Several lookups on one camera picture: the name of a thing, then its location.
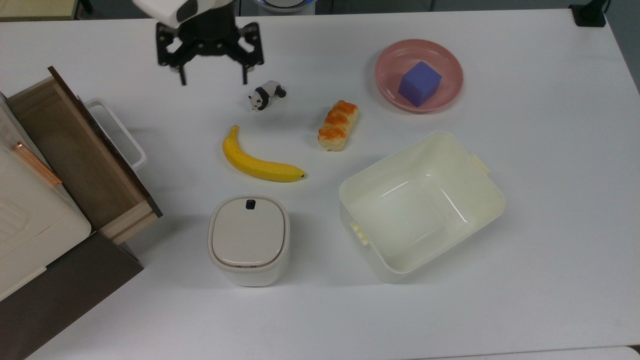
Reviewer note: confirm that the yellow toy banana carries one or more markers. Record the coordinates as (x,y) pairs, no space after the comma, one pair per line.
(250,162)

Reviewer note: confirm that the toy bread orange topping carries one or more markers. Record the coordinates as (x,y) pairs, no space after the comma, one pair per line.
(337,127)

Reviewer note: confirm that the open cream plastic bin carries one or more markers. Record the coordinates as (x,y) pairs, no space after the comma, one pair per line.
(425,215)

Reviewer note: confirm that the tan wooden desk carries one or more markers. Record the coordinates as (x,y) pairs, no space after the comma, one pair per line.
(30,9)

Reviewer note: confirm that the black stand base block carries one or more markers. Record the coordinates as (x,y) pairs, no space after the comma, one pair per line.
(590,17)

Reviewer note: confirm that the purple cube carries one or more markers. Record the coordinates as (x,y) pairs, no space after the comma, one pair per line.
(420,85)

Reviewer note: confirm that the panda figurine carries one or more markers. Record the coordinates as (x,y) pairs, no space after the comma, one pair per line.
(265,94)

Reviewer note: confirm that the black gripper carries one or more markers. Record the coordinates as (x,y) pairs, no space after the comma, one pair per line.
(210,37)

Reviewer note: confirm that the beige lidded trash can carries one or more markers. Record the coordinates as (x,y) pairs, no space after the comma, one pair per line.
(248,235)

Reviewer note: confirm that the pink plate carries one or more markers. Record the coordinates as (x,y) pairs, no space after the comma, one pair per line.
(395,60)

